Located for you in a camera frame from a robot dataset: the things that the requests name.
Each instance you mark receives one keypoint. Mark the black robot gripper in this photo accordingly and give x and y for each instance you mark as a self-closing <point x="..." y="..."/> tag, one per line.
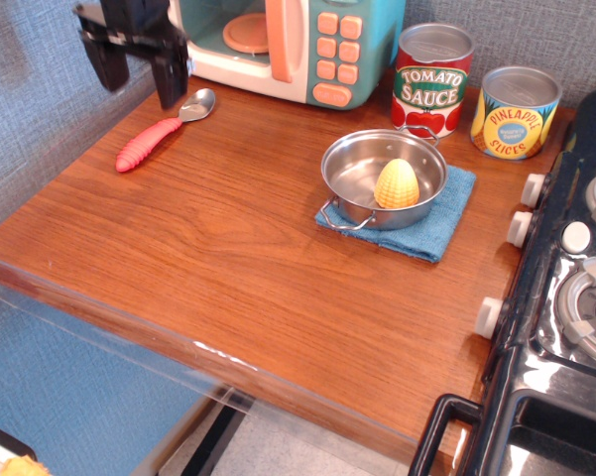
<point x="110" y="30"/>

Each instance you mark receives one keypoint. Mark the red handled metal spoon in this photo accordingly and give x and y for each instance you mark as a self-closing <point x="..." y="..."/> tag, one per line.
<point x="196" y="108"/>

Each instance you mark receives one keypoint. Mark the teal toy microwave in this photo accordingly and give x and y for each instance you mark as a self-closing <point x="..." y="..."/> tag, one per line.
<point x="324" y="53"/>

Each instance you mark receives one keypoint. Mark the small steel pot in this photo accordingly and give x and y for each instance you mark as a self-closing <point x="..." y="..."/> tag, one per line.
<point x="351" y="168"/>

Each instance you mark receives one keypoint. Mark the yellow toy corn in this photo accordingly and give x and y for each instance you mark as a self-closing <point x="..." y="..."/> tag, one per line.
<point x="397" y="186"/>

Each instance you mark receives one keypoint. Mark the tomato sauce can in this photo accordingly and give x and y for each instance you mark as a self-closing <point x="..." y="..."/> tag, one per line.
<point x="430" y="80"/>

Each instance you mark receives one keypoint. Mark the blue folded cloth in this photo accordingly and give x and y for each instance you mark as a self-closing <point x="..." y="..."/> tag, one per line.
<point x="427" y="239"/>

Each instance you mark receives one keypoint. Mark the pineapple slices can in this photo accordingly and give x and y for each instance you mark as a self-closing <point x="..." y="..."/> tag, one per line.
<point x="514" y="112"/>

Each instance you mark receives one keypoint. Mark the white stove knob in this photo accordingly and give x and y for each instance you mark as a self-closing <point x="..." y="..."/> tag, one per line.
<point x="488" y="316"/>
<point x="532" y="190"/>
<point x="519" y="228"/>

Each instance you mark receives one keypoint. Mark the yellow fuzzy toy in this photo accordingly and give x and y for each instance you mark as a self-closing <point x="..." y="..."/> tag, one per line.
<point x="23" y="466"/>

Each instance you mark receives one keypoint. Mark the white round stove button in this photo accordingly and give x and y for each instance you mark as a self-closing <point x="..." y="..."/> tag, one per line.
<point x="575" y="237"/>

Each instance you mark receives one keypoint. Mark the black toy stove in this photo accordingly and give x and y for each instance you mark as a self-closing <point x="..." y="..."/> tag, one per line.
<point x="539" y="391"/>

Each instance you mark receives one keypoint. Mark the black oven door handle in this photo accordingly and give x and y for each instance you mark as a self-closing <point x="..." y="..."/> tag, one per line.
<point x="447" y="408"/>

